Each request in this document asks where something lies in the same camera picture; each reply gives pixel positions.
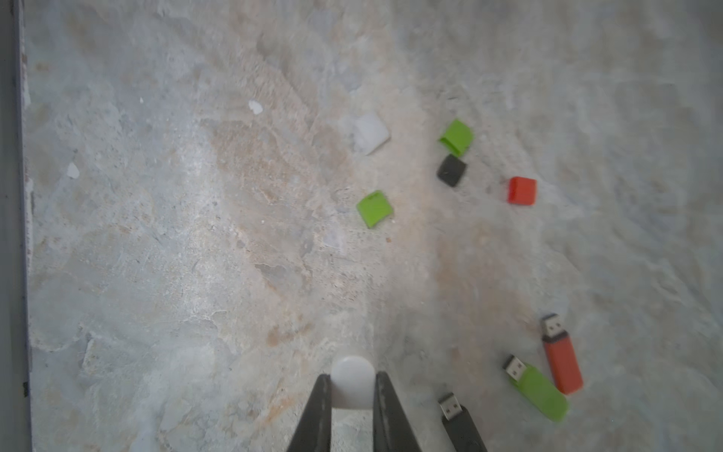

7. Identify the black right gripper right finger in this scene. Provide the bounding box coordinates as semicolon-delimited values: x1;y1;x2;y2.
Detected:
373;371;422;452

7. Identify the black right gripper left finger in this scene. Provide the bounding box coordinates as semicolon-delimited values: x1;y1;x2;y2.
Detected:
287;374;333;452

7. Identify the white rounded usb cap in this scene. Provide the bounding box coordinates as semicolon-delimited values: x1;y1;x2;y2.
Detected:
331;353;377;411

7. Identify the black usb drive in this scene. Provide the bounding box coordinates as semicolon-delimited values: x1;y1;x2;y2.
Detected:
438;393;488;452

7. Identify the green usb drive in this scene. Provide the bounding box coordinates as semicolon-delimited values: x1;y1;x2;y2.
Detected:
504;355;569;422

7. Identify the red usb drive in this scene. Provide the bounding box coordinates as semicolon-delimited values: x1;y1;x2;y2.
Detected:
541;314;584;396

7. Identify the green usb cap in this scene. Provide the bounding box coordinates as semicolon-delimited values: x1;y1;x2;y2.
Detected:
357;190;394;229
439;119;474;159

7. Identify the black usb cap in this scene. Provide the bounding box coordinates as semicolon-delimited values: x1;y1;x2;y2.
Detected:
436;154;467;188

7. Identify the red usb cap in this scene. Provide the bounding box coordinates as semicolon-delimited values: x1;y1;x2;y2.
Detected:
508;176;537;206

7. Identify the white square usb cap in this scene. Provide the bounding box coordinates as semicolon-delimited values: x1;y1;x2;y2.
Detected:
352;111;391;156

